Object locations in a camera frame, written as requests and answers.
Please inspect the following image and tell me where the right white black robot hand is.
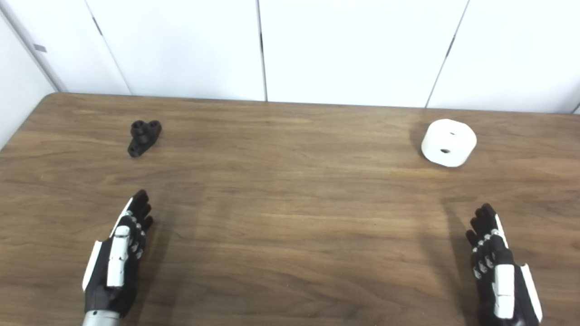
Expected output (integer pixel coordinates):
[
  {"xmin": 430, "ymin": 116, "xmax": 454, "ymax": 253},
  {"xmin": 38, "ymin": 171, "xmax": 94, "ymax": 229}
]
[{"xmin": 466, "ymin": 203, "xmax": 543, "ymax": 326}]

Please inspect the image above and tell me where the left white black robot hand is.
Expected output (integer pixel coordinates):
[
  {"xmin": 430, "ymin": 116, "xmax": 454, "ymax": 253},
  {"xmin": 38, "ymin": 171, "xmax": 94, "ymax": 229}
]
[{"xmin": 82, "ymin": 189, "xmax": 154, "ymax": 317}]

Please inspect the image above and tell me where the black flanged holder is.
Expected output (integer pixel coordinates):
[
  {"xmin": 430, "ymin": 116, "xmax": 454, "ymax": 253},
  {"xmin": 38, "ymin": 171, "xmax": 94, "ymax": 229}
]
[{"xmin": 127, "ymin": 120, "xmax": 162, "ymax": 158}]

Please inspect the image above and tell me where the round white piece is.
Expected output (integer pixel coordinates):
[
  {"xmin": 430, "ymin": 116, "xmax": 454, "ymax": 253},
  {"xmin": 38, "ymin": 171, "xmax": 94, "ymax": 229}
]
[{"xmin": 421, "ymin": 119, "xmax": 478, "ymax": 168}]

